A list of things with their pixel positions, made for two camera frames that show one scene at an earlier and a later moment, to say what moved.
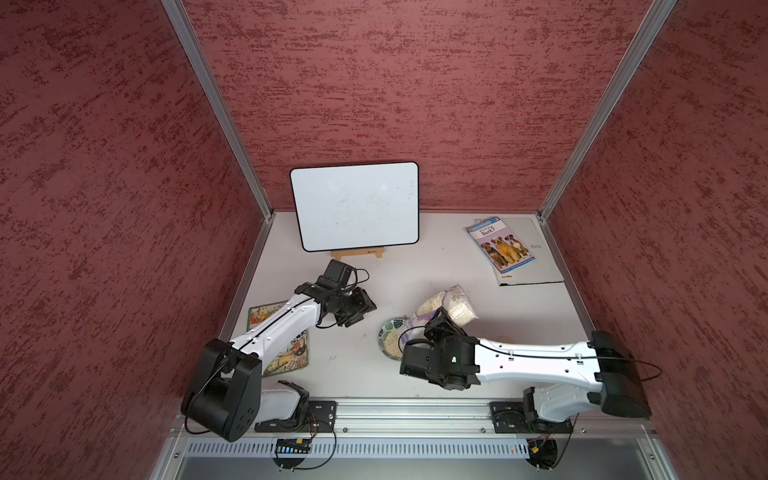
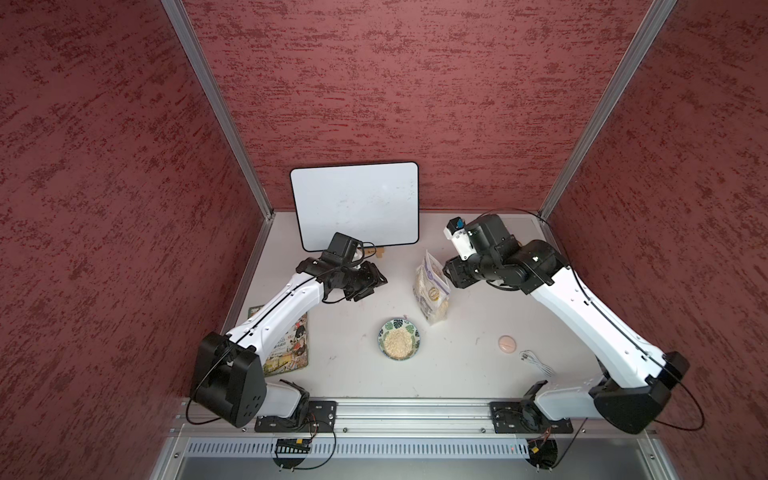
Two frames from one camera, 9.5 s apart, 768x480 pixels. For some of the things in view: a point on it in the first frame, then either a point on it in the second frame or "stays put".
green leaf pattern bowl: [396, 332] stays put
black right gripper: [440, 323] to [458, 274]
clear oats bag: [453, 300] to [431, 289]
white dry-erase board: [357, 206] stays put
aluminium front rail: [418, 430] stays put
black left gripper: [363, 301] to [369, 269]
